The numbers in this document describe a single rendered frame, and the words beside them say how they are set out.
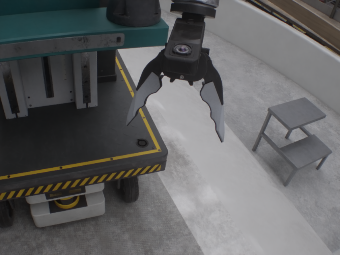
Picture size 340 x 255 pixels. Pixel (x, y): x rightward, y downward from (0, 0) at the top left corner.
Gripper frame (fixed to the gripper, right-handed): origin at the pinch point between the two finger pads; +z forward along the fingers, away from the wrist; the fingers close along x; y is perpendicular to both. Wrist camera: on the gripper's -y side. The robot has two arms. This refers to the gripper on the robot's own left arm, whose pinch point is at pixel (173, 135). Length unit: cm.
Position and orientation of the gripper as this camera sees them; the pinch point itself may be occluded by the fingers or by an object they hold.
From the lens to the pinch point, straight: 51.1
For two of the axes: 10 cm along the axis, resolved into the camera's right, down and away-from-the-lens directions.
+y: 1.5, -2.8, 9.5
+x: -9.8, -1.7, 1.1
